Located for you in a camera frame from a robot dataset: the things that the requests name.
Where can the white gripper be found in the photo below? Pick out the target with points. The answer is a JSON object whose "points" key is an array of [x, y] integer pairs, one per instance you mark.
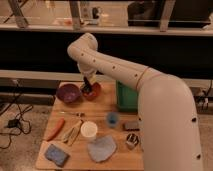
{"points": [[88, 72]]}

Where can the black dish brush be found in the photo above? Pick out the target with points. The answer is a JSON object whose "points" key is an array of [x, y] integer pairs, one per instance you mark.
{"points": [[87, 87]]}

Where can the red bowl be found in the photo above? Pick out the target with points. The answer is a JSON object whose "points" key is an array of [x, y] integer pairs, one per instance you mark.
{"points": [[96, 90]]}

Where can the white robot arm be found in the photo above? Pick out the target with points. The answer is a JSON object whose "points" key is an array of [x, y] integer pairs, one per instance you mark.
{"points": [[166, 107]]}

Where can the purple bowl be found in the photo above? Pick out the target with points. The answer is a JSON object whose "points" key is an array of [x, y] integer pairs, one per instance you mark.
{"points": [[68, 93]]}

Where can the small metal utensil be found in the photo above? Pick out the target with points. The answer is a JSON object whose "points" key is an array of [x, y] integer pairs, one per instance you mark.
{"points": [[73, 113]]}

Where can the green plastic tray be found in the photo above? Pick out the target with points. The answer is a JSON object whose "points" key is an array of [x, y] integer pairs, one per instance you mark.
{"points": [[127, 98]]}

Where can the blue cup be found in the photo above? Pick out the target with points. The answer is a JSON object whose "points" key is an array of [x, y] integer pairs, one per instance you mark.
{"points": [[112, 119]]}

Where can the white cup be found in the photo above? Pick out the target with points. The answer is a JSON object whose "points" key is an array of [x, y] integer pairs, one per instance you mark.
{"points": [[89, 130]]}

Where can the wooden board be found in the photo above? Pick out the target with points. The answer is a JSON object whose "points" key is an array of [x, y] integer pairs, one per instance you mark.
{"points": [[122, 160]]}

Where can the orange carrot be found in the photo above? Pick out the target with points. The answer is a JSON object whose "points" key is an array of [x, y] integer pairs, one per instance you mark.
{"points": [[56, 129]]}

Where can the dark grey sponge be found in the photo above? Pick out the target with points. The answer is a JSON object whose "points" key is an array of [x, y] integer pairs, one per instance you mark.
{"points": [[131, 126]]}

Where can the light blue cloth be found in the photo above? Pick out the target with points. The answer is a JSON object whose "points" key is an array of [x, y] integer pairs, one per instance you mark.
{"points": [[102, 148]]}

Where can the small metal can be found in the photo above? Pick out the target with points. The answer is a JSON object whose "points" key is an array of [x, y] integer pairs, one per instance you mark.
{"points": [[132, 141]]}

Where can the blue sponge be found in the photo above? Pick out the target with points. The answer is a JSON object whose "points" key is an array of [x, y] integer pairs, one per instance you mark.
{"points": [[56, 155]]}

